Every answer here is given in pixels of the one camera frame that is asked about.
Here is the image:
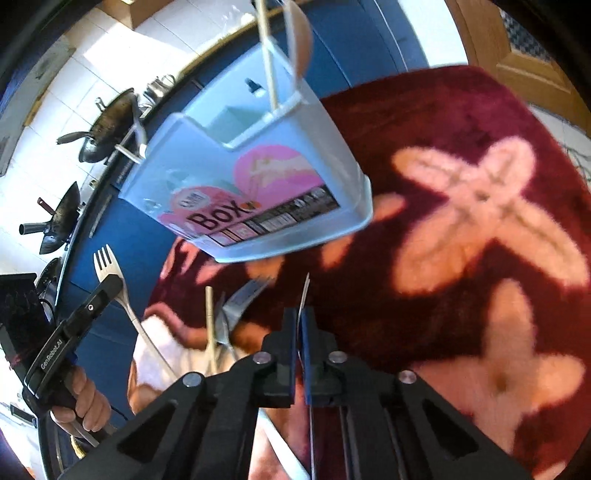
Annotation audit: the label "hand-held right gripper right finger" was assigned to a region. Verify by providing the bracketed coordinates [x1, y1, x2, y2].
[302, 308, 534, 480]

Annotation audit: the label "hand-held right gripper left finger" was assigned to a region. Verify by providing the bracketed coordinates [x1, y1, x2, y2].
[58, 308, 301, 480]

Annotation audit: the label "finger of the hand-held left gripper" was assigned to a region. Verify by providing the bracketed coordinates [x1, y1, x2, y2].
[65, 274, 124, 335]

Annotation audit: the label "cream plastic fork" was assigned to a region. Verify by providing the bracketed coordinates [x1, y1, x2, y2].
[93, 244, 181, 385]

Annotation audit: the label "light blue utensil box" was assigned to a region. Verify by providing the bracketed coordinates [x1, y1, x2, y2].
[117, 46, 372, 264]

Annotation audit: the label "white-tipped wooden chopstick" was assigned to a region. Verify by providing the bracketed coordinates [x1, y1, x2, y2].
[255, 0, 281, 112]

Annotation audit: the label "white long-handled spoon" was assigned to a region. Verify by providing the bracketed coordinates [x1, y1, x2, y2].
[283, 0, 315, 95]

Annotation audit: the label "person's left hand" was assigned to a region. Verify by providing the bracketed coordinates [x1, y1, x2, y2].
[50, 366, 112, 438]

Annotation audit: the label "small dark pan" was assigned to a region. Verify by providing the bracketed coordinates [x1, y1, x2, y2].
[34, 257, 63, 301]

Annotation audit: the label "small black wok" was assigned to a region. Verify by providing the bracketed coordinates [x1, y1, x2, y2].
[18, 181, 83, 256]

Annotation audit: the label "dark red floral blanket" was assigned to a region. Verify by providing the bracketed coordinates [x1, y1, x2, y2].
[127, 65, 591, 480]

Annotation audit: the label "large black wok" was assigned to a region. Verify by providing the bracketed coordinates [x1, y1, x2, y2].
[58, 88, 141, 163]

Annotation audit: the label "grey range hood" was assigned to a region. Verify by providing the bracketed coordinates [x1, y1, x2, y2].
[0, 46, 77, 178]

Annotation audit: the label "metal kettle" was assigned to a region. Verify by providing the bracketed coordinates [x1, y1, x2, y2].
[144, 73, 177, 101]

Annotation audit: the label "blue base cabinets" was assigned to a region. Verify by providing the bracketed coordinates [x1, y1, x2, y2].
[37, 0, 432, 480]

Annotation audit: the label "wooden door with glass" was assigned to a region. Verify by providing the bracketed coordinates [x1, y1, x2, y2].
[455, 0, 591, 109]

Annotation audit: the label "blue wall cabinet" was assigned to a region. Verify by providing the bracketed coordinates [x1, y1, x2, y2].
[99, 0, 155, 31]

